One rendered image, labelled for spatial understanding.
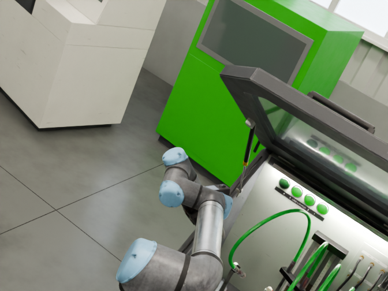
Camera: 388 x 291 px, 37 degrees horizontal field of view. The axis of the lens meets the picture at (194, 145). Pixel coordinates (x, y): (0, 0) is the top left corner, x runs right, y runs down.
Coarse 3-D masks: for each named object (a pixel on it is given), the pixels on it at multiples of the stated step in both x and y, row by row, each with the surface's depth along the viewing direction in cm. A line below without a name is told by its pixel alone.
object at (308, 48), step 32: (224, 0) 474; (256, 0) 459; (288, 0) 478; (224, 32) 479; (256, 32) 462; (288, 32) 447; (320, 32) 432; (352, 32) 471; (192, 64) 502; (224, 64) 484; (256, 64) 466; (288, 64) 450; (320, 64) 457; (192, 96) 507; (224, 96) 489; (160, 128) 534; (192, 128) 512; (224, 128) 493; (192, 160) 523; (224, 160) 498
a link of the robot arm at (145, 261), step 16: (144, 240) 140; (128, 256) 139; (144, 256) 136; (160, 256) 137; (176, 256) 139; (128, 272) 136; (144, 272) 136; (160, 272) 136; (176, 272) 137; (128, 288) 139; (144, 288) 137; (160, 288) 137; (176, 288) 136
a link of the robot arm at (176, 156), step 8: (168, 152) 183; (176, 152) 181; (184, 152) 181; (168, 160) 179; (176, 160) 179; (184, 160) 180; (168, 168) 186; (184, 168) 179; (192, 168) 184; (192, 176) 184
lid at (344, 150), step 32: (256, 96) 169; (288, 96) 143; (320, 96) 145; (256, 128) 210; (288, 128) 182; (320, 128) 145; (352, 128) 137; (288, 160) 232; (320, 160) 196; (352, 160) 164; (384, 160) 134; (352, 192) 208; (384, 192) 177; (384, 224) 221
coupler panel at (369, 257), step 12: (360, 252) 225; (372, 252) 222; (360, 264) 226; (372, 264) 222; (384, 264) 221; (348, 276) 228; (360, 276) 227; (372, 276) 224; (384, 276) 222; (336, 288) 233; (348, 288) 230; (360, 288) 228
